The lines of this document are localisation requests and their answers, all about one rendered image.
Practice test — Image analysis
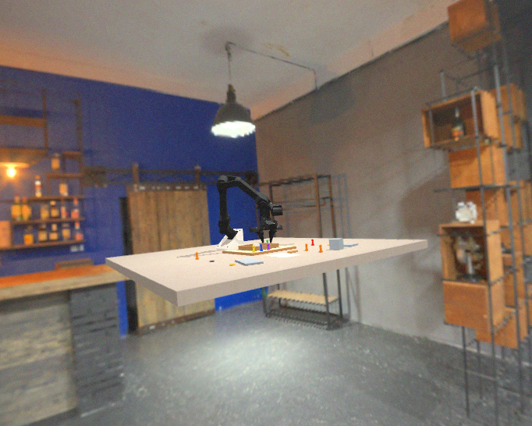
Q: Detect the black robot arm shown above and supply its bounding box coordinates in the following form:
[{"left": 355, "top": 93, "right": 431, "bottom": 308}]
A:
[{"left": 216, "top": 176, "right": 282, "bottom": 240}]

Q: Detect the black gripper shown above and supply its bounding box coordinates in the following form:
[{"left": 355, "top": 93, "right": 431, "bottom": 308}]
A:
[{"left": 250, "top": 216, "right": 282, "bottom": 243}]

